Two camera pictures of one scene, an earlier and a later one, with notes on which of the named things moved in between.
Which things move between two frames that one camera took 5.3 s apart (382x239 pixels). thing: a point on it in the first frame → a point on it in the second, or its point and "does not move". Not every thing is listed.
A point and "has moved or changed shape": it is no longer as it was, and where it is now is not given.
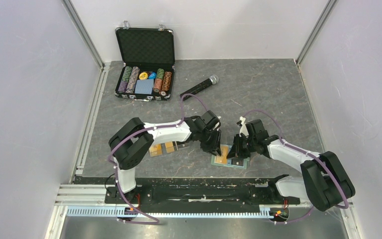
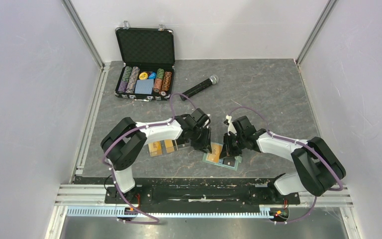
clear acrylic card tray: x=161 y=148 does not move
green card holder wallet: x=229 y=160 has moved or changed shape
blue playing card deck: x=144 y=86 does not move
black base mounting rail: x=192 y=191 does not move
